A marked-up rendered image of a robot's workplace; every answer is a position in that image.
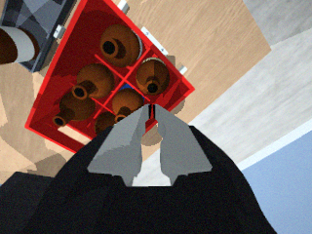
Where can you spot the red crate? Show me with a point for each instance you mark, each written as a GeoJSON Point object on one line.
{"type": "Point", "coordinates": [78, 47]}

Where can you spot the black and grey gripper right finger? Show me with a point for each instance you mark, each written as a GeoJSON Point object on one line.
{"type": "Point", "coordinates": [184, 150]}

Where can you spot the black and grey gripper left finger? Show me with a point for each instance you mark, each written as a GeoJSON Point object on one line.
{"type": "Point", "coordinates": [116, 151]}

